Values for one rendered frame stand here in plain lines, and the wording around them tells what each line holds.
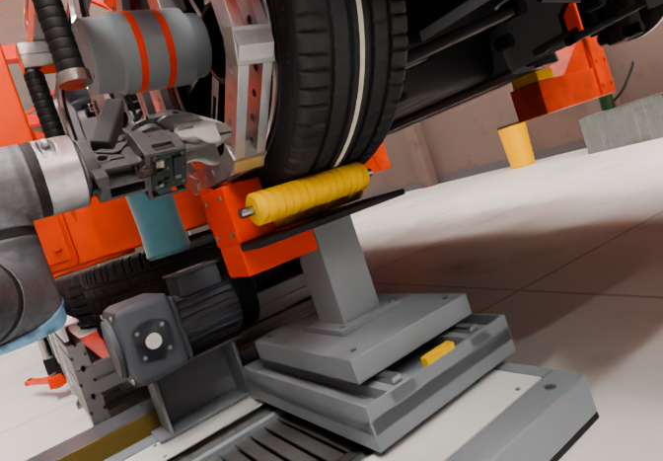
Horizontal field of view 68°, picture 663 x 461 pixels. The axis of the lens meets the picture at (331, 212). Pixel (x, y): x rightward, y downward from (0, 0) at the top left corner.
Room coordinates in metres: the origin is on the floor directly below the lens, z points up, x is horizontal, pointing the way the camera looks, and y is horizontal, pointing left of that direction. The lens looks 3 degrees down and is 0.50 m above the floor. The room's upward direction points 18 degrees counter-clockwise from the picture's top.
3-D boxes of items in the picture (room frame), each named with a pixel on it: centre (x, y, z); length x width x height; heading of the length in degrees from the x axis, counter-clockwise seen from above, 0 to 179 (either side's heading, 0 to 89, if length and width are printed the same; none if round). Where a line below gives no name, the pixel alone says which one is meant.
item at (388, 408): (1.05, 0.03, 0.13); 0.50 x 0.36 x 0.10; 33
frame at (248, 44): (0.96, 0.17, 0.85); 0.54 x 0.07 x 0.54; 33
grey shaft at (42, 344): (2.17, 1.39, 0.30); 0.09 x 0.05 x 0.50; 33
